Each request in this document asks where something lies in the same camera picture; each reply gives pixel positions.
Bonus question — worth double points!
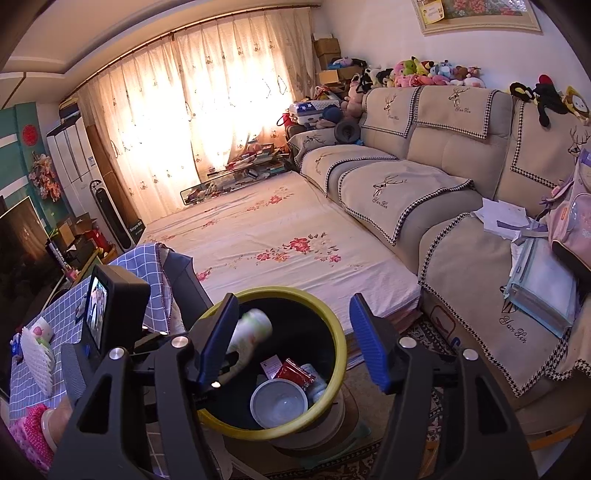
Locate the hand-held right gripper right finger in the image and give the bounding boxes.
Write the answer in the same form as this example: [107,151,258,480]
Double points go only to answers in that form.
[348,292,539,480]

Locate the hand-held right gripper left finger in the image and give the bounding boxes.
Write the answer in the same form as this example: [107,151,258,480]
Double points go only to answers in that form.
[48,292,241,480]

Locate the white printed bottle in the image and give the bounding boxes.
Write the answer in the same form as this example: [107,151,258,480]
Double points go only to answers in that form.
[221,308,274,386]

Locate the white card with red mark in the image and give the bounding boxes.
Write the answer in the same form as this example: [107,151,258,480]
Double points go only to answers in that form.
[261,354,283,380]

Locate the yellow-rimmed black trash bin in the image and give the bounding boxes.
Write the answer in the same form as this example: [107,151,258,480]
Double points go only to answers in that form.
[187,286,348,457]

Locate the red snack wrapper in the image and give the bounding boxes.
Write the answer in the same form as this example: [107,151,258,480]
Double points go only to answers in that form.
[276,357,315,391]

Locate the white plastic bowl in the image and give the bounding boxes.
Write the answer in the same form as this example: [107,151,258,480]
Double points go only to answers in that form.
[250,379,309,430]

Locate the person's left forearm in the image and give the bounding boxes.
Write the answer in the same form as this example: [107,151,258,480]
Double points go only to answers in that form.
[8,394,75,474]

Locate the red box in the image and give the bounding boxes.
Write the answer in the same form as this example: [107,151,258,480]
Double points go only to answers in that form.
[85,228,114,254]

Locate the black and white tower fan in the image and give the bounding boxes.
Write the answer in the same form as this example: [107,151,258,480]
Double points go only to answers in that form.
[89,180,132,252]

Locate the white printed mug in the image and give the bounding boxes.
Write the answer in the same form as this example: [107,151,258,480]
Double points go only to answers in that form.
[28,318,55,352]

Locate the open cardboard box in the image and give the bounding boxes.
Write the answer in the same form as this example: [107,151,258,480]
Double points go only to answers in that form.
[55,212,100,250]

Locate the white ribbed plastic tray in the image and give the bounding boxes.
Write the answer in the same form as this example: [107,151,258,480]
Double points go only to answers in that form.
[18,325,57,397]

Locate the black television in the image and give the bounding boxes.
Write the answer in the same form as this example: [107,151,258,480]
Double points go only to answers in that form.
[0,196,63,319]

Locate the floral bed sheet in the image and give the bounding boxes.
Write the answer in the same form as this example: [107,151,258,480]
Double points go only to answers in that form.
[136,171,423,370]

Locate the beige deer sofa covers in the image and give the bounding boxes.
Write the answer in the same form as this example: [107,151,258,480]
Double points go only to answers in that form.
[288,85,591,398]

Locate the pile of books and papers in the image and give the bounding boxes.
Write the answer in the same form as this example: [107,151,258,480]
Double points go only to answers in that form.
[180,143,296,206]

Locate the clear plastic document folder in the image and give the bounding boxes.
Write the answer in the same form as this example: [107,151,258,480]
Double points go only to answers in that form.
[503,235,580,337]

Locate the white paper sheets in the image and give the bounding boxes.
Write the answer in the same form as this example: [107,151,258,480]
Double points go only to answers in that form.
[471,198,529,241]

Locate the beige sofa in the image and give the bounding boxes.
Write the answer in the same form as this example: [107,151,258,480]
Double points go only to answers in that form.
[286,85,591,437]

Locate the dark neck pillow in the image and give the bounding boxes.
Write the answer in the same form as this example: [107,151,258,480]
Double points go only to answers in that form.
[335,119,362,145]

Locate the beige embroidered curtain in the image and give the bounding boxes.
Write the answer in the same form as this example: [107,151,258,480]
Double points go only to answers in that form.
[76,4,324,222]

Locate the star print suitcase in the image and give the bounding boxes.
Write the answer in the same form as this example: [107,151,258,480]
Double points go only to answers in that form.
[288,100,340,126]

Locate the pink backpack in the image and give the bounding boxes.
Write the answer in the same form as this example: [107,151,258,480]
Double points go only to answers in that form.
[540,148,591,278]

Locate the pile of plush toys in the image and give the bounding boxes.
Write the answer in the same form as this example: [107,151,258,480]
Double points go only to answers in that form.
[339,55,488,118]

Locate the black and red plush toy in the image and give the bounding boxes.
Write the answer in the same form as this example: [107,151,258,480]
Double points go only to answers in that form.
[509,74,570,128]

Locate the yellow lion plush toy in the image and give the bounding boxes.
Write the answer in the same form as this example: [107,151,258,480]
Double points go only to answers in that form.
[561,85,591,124]

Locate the framed floral picture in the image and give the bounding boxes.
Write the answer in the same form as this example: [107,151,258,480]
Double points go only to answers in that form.
[411,0,542,35]

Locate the artificial flower wall decoration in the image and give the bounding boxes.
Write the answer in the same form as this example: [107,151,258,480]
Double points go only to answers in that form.
[28,152,63,201]

